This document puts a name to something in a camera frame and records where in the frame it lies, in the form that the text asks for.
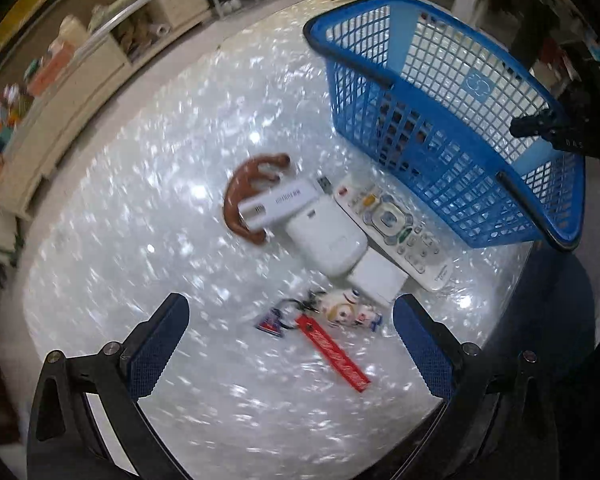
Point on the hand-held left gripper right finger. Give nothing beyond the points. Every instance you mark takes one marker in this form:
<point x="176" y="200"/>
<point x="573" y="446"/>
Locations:
<point x="422" y="350"/>

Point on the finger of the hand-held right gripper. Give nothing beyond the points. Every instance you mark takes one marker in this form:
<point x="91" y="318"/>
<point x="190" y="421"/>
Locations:
<point x="535" y="125"/>

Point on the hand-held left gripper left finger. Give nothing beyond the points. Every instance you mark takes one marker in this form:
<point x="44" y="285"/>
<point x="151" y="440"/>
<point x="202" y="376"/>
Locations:
<point x="155" y="350"/>

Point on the small white box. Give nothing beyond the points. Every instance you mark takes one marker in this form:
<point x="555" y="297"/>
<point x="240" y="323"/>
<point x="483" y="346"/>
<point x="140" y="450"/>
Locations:
<point x="377" y="277"/>

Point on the white remote control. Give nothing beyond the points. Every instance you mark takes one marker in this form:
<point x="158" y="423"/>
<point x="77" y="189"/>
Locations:
<point x="420" y="255"/>

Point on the brown checked wallet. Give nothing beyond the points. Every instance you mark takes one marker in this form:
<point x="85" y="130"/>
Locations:
<point x="402" y="132"/>

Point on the white power bank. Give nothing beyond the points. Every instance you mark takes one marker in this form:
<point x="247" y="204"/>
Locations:
<point x="327" y="242"/>

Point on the white USB stick device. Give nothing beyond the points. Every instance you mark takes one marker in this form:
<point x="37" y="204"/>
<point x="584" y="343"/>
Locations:
<point x="275" y="202"/>

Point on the brown wooden massager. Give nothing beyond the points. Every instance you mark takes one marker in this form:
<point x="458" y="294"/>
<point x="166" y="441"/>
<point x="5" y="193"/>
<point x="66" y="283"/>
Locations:
<point x="250" y="167"/>

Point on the blue plastic basket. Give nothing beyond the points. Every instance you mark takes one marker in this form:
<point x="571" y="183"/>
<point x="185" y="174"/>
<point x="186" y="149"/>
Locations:
<point x="360" y="12"/>

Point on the long cream cabinet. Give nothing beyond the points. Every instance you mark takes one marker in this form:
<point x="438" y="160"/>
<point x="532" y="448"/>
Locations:
<point x="80" y="90"/>

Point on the orange box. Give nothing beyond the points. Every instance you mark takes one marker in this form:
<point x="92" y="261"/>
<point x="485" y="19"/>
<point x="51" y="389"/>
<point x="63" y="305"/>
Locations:
<point x="52" y="67"/>

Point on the paper towel roll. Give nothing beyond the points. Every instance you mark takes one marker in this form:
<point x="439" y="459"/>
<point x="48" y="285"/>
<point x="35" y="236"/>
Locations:
<point x="159" y="29"/>

